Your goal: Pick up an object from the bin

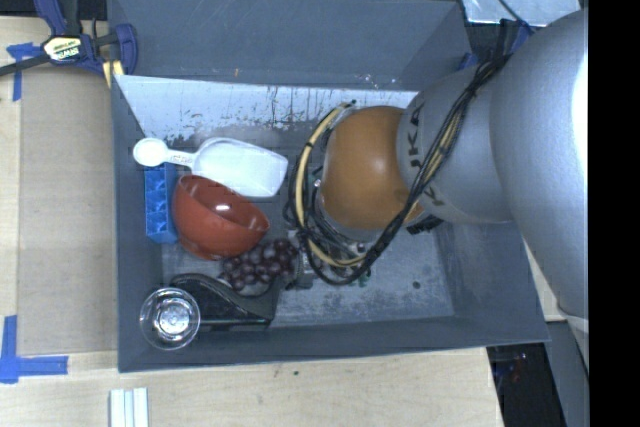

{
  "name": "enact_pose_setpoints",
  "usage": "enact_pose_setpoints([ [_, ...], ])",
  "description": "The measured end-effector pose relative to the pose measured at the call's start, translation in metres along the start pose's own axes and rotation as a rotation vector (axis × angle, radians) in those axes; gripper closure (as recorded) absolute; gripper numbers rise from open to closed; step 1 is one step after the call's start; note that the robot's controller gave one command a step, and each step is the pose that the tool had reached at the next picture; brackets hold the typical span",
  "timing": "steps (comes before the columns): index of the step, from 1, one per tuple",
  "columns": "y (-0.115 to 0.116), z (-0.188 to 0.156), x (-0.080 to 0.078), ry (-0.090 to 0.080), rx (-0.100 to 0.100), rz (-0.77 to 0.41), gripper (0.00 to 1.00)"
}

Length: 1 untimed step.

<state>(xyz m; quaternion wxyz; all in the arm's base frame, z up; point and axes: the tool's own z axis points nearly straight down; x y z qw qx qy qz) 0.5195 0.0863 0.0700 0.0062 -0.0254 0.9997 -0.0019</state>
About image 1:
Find dark red toy grapes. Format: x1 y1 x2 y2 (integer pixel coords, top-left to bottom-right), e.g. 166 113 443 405
217 238 302 293

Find black tape dispenser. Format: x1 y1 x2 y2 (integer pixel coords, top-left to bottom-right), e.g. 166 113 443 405
169 272 282 332

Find red bowl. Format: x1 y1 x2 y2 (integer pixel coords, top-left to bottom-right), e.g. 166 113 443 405
171 174 272 262

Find white plastic scoop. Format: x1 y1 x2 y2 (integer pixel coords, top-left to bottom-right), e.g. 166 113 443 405
132 136 290 199

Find clear glass cup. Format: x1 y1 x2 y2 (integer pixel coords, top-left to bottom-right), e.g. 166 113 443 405
138 287 202 351

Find blue toy brick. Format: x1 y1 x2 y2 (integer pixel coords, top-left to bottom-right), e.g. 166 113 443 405
143 163 179 245

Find grey metal bin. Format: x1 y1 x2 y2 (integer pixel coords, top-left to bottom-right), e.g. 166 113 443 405
104 0 553 374

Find pale wood board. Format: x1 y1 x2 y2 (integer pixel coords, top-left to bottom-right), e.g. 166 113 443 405
17 64 120 357

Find black cylinder on white bracket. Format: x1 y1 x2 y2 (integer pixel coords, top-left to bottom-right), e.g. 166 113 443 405
405 214 444 237

